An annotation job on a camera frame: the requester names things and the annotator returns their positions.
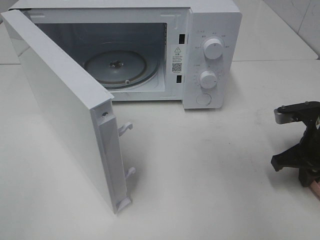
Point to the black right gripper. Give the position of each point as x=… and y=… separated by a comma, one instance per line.
x=306, y=157

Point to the round white door button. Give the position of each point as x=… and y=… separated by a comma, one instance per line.
x=204, y=99

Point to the white microwave door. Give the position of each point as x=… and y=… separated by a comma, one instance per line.
x=79, y=109

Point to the pink round plate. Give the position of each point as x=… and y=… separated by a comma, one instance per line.
x=315, y=188

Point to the lower white timer knob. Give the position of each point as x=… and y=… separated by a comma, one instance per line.
x=208, y=79

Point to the upper white power knob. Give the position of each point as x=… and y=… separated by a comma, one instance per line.
x=213, y=48

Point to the white microwave oven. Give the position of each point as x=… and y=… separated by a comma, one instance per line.
x=86, y=28

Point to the white warning label sticker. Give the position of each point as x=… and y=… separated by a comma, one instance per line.
x=177, y=57

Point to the glass microwave turntable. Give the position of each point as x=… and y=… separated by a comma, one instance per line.
x=118, y=69

